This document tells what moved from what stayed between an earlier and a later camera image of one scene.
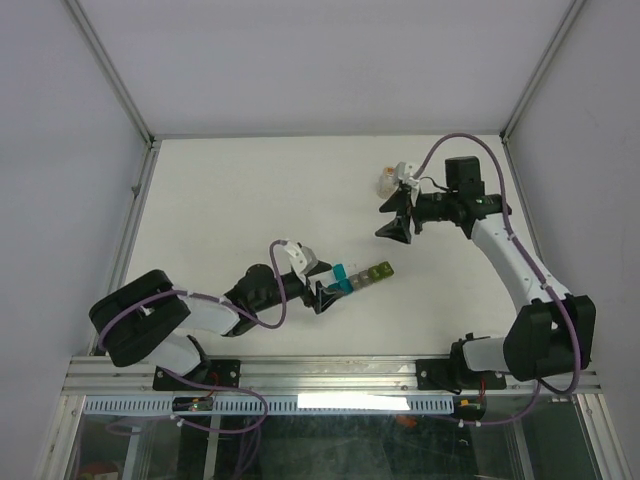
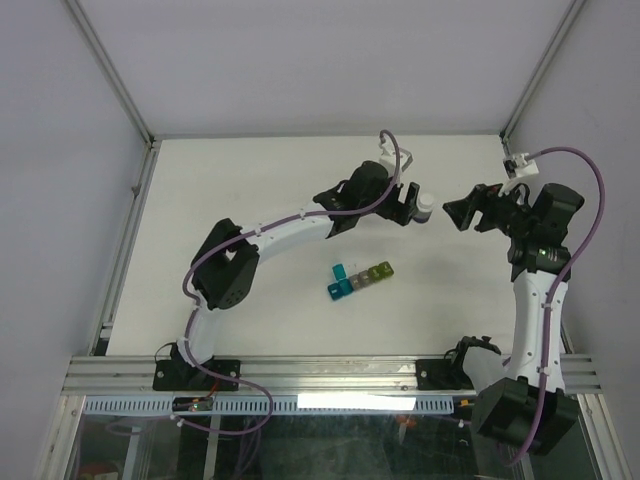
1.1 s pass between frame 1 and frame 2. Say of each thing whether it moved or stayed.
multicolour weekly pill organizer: stayed
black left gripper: moved
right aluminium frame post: stayed
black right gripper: moved
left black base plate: stayed
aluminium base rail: stayed
